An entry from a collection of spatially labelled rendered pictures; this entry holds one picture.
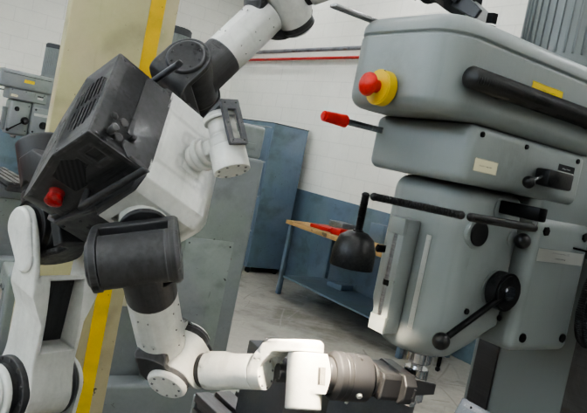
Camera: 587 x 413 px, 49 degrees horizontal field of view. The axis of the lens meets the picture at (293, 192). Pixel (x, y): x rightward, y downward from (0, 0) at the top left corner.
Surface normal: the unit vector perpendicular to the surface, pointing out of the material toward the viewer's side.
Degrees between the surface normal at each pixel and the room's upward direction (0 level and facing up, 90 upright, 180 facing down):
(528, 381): 90
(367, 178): 90
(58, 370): 81
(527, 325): 90
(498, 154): 90
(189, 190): 59
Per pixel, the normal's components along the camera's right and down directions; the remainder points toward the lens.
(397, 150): -0.81, -0.13
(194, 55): -0.04, -0.45
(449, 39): -0.28, 0.00
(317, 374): 0.40, -0.27
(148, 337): -0.28, 0.63
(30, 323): -0.59, -0.08
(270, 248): 0.55, 0.16
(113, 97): 0.80, -0.32
